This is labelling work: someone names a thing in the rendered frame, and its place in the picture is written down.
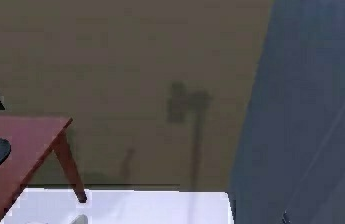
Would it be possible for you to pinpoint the dark blue-grey room door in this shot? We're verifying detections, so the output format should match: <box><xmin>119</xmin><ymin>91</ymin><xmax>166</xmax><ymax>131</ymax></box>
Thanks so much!
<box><xmin>229</xmin><ymin>0</ymin><xmax>345</xmax><ymax>224</ymax></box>

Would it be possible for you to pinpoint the red-brown wooden table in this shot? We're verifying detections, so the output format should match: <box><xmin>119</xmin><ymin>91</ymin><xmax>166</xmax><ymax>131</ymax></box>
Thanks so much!
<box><xmin>0</xmin><ymin>115</ymin><xmax>88</xmax><ymax>224</ymax></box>

